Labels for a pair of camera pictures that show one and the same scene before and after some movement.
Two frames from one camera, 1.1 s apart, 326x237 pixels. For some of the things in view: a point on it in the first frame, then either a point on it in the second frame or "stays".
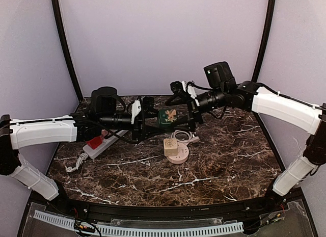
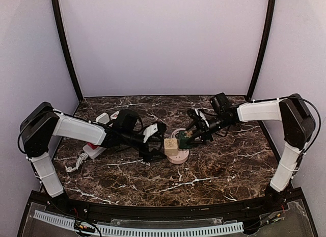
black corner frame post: x=61 y=26 stays
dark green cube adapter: x=167 y=116 -> x=185 y=142
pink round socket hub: x=183 y=154 stays
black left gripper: x=139 y=126 -> x=146 y=149
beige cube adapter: x=170 y=147 stays
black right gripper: x=194 y=112 -> x=200 y=128
